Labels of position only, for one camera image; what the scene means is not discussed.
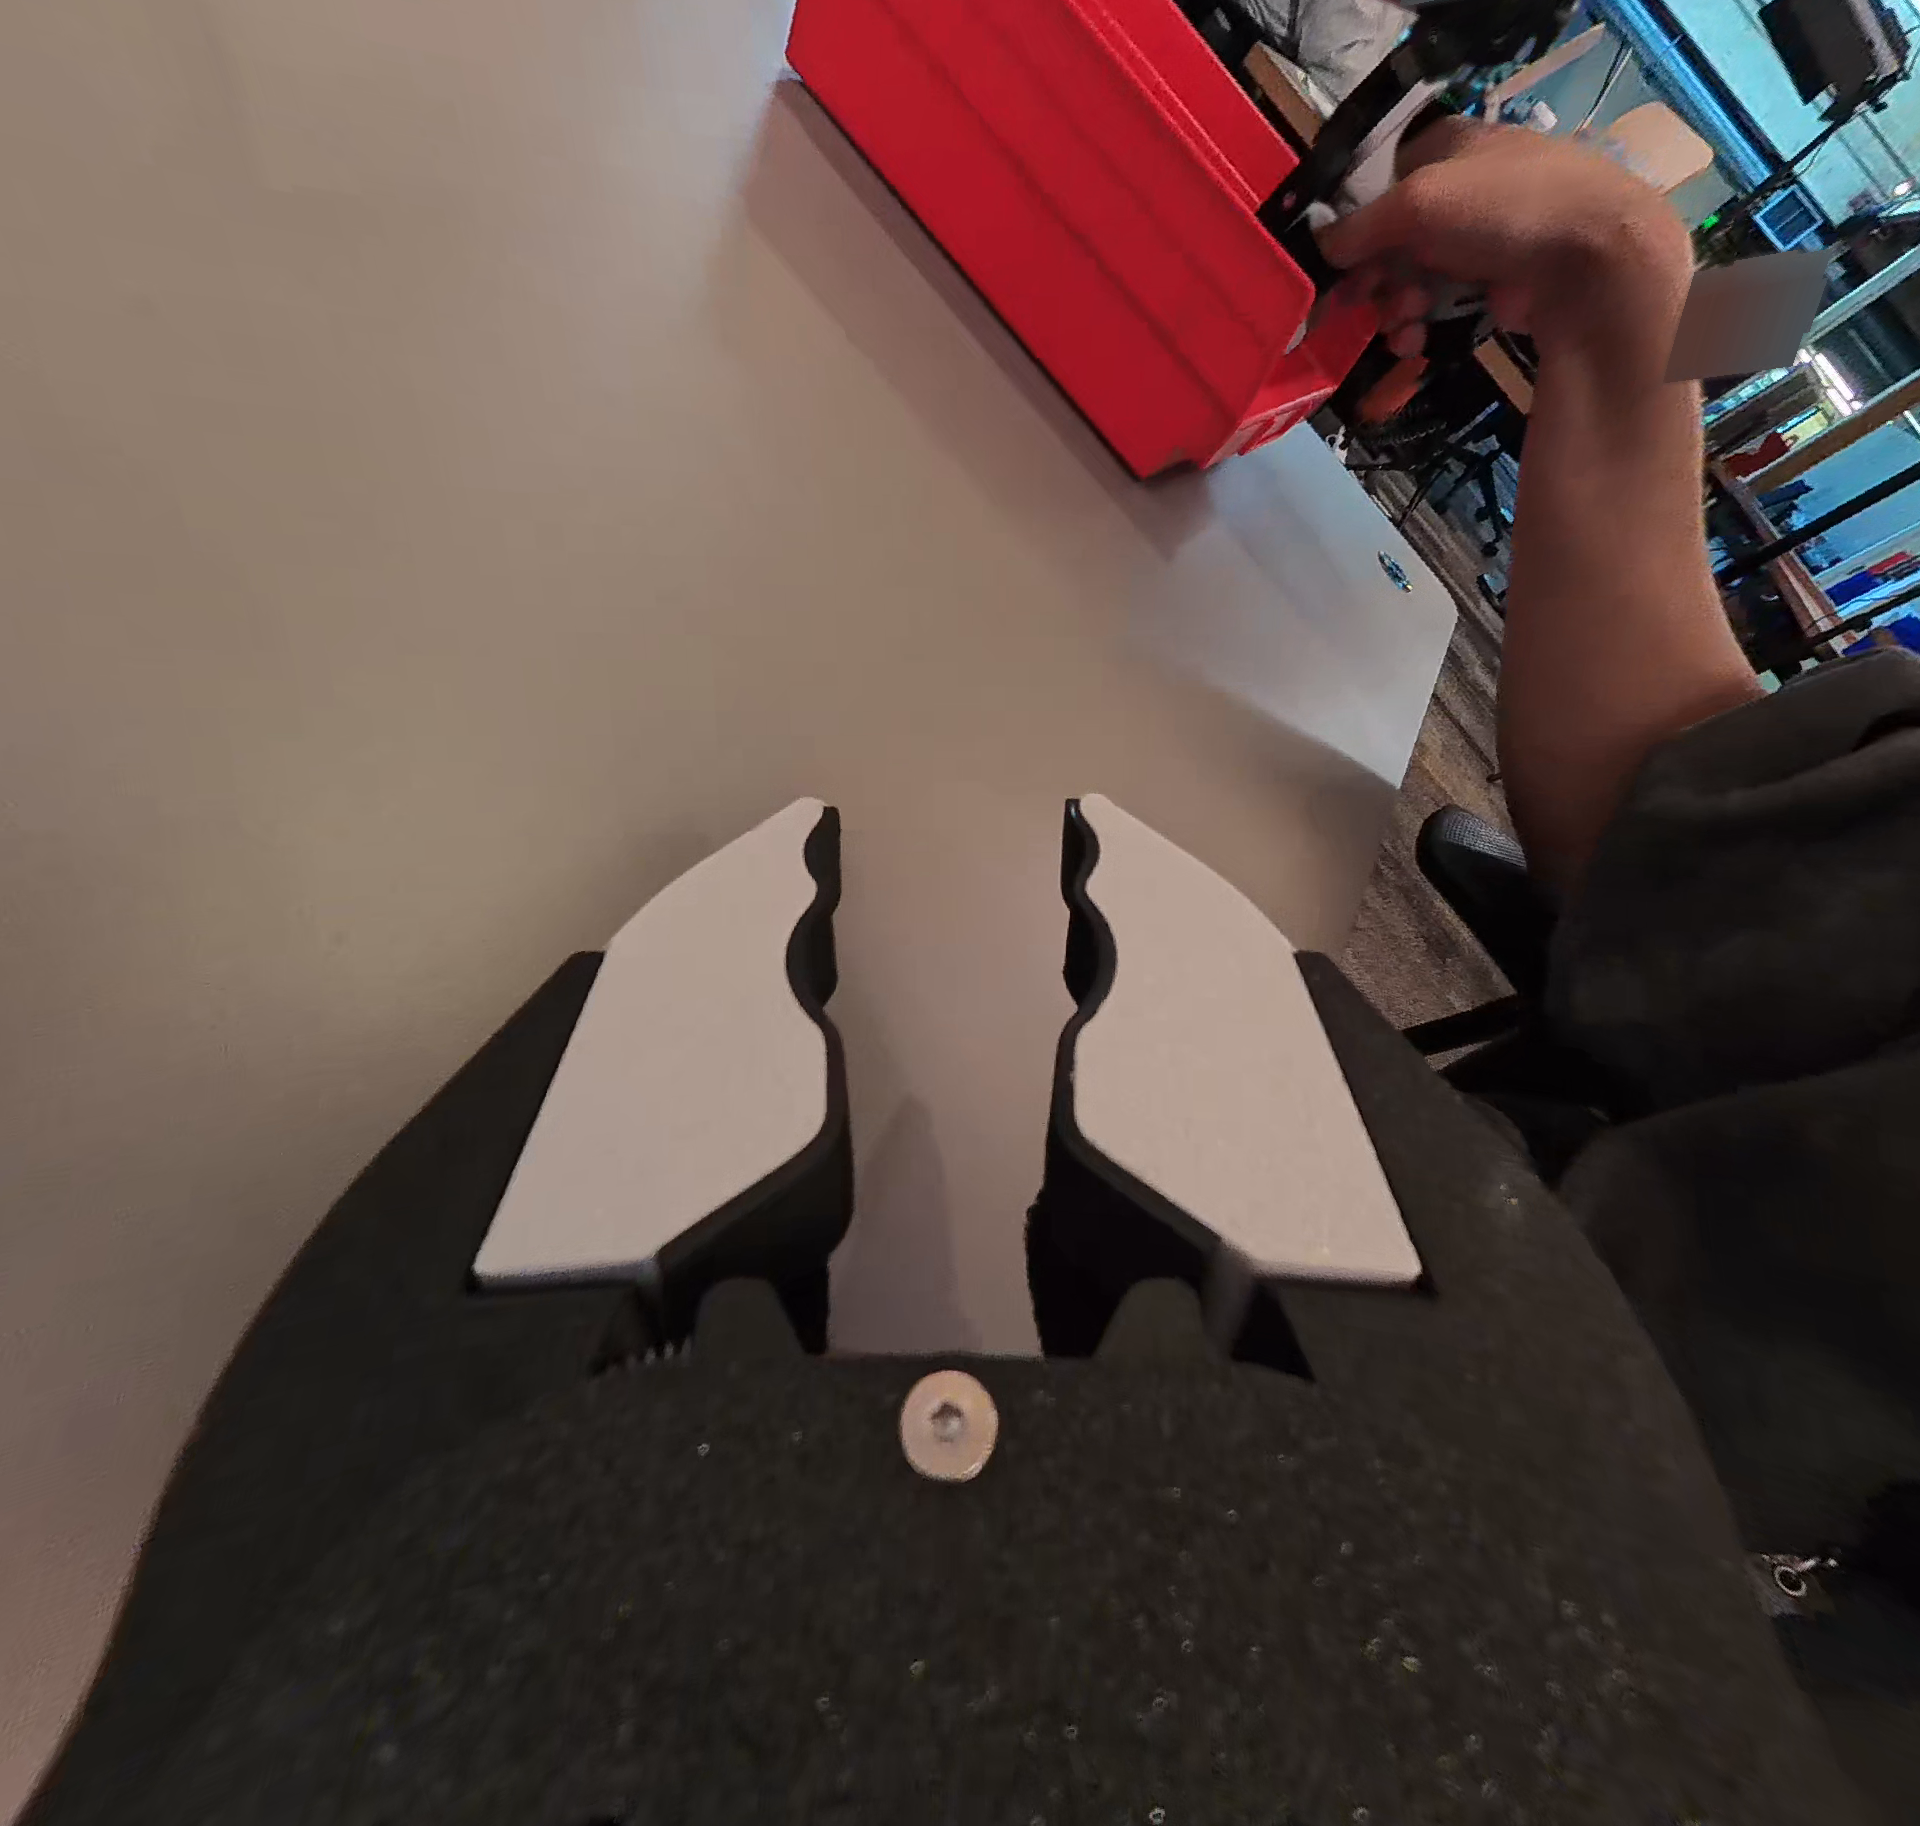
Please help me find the red plastic bin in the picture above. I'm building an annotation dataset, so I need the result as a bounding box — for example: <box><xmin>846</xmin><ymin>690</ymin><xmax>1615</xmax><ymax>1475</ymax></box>
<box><xmin>787</xmin><ymin>0</ymin><xmax>1382</xmax><ymax>478</ymax></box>

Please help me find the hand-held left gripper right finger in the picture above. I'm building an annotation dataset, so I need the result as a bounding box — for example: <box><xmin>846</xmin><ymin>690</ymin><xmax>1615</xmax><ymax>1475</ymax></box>
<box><xmin>1041</xmin><ymin>795</ymin><xmax>1428</xmax><ymax>1295</ymax></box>

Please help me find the person's right hand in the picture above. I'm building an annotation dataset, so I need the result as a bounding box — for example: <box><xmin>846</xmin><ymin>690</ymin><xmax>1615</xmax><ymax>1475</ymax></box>
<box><xmin>1312</xmin><ymin>123</ymin><xmax>1697</xmax><ymax>388</ymax></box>

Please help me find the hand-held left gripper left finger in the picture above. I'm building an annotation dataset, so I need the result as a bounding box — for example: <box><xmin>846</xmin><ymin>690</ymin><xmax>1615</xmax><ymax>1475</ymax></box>
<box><xmin>472</xmin><ymin>797</ymin><xmax>856</xmax><ymax>1295</ymax></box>

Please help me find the person's black chair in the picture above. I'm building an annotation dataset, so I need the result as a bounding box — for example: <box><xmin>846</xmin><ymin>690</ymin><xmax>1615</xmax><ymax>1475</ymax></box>
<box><xmin>1410</xmin><ymin>808</ymin><xmax>1568</xmax><ymax>1070</ymax></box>

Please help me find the person's right forearm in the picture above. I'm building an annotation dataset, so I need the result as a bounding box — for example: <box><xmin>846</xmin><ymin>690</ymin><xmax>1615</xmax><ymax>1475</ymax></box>
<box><xmin>1491</xmin><ymin>329</ymin><xmax>1765</xmax><ymax>898</ymax></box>

